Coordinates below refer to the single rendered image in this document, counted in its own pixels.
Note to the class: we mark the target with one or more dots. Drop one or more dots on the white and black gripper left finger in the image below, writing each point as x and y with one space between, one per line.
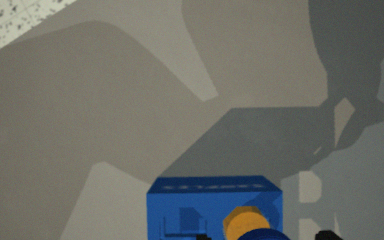
203 237

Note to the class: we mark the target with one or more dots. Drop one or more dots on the blue tube rack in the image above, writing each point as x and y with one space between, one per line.
198 205

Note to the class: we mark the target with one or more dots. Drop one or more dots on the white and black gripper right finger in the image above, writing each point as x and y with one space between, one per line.
327 235

